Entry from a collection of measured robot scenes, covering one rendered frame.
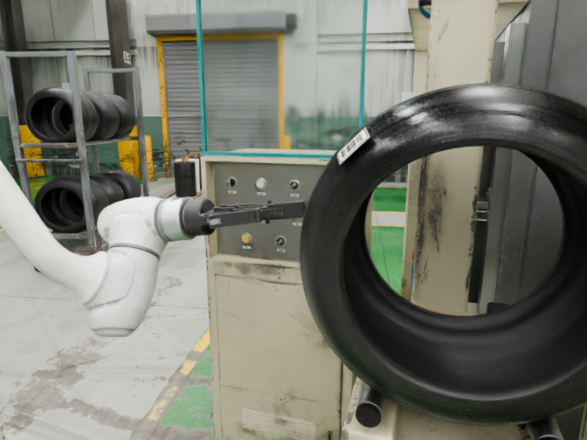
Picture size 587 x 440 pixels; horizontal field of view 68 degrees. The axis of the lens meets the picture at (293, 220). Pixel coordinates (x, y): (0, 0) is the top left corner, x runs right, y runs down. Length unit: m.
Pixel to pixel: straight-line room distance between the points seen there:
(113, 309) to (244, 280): 0.78
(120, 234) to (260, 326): 0.83
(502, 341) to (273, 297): 0.80
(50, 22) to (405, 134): 11.64
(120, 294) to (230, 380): 1.00
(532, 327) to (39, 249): 0.94
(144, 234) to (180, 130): 9.60
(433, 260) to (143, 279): 0.64
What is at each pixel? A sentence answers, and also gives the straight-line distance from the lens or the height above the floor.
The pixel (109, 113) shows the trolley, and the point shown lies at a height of 1.42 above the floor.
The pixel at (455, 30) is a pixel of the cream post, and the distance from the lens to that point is 1.04.
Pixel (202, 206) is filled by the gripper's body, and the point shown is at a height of 1.23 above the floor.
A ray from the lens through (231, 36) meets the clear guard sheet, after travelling 1.52.
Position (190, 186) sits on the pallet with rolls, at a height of 0.32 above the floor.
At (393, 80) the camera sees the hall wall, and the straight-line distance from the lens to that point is 9.76.
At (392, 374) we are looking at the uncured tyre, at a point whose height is 0.99.
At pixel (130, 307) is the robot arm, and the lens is 0.86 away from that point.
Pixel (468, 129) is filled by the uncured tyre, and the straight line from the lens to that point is 0.65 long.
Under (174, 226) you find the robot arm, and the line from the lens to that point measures 0.88.
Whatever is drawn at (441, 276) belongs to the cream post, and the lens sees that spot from 1.09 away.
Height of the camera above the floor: 1.40
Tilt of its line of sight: 13 degrees down
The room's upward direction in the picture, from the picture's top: straight up
